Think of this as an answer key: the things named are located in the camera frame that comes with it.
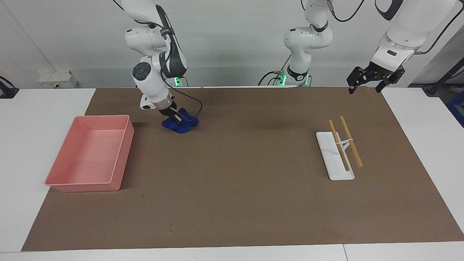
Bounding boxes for white rack tray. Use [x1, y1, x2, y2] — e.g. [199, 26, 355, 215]
[316, 131, 355, 181]

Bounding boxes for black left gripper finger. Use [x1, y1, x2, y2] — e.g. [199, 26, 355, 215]
[376, 67, 406, 93]
[347, 67, 369, 95]

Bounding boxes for black base cable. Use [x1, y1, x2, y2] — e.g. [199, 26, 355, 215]
[258, 54, 291, 87]

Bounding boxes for black clamp mount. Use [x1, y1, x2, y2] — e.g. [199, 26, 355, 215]
[0, 76, 20, 99]

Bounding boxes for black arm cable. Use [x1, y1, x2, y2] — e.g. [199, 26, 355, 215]
[326, 0, 464, 55]
[161, 78, 203, 121]

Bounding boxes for black stand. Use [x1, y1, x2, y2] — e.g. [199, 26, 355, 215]
[422, 64, 464, 97]

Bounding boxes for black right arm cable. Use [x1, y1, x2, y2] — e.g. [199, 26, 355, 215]
[161, 78, 203, 121]

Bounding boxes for brown table mat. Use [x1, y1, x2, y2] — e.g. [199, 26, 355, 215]
[21, 87, 464, 252]

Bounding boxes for blue towel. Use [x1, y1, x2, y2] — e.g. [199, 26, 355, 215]
[161, 107, 199, 134]

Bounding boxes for white wall socket box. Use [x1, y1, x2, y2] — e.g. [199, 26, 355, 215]
[38, 70, 78, 89]

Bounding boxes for pink plastic bin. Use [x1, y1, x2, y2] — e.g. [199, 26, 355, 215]
[45, 115, 135, 192]

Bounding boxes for wooden rod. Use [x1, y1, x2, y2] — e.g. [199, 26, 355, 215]
[339, 116, 364, 168]
[328, 120, 351, 172]

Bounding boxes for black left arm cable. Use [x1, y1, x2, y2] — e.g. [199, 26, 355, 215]
[326, 0, 464, 55]

